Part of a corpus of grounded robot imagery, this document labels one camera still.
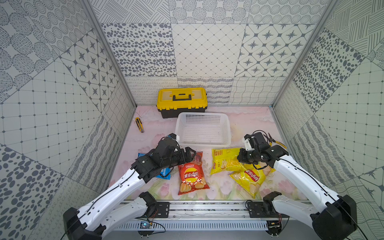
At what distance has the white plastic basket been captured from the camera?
1.00 meters

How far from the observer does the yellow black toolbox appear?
3.38ft

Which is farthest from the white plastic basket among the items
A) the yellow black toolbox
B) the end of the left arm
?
the end of the left arm
